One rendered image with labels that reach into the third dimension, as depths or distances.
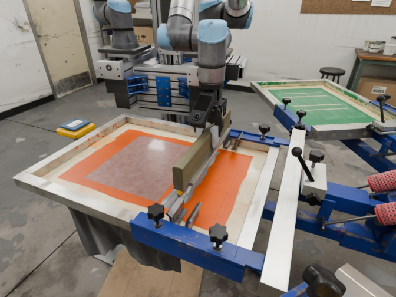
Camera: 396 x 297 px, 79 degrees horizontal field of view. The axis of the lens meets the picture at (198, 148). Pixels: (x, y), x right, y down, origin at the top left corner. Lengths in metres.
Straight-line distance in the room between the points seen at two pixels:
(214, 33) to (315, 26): 3.83
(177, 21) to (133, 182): 0.53
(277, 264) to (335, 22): 4.10
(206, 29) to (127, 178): 0.54
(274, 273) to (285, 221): 0.14
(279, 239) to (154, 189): 0.42
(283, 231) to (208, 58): 0.46
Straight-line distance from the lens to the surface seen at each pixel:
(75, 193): 0.83
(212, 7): 1.30
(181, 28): 0.78
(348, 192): 0.78
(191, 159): 0.63
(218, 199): 0.77
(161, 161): 0.94
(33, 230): 2.29
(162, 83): 1.42
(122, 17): 1.49
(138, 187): 0.83
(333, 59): 4.50
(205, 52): 0.66
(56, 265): 1.99
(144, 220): 0.67
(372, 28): 4.49
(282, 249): 0.58
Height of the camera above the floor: 1.49
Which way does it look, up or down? 32 degrees down
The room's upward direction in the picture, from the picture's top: straight up
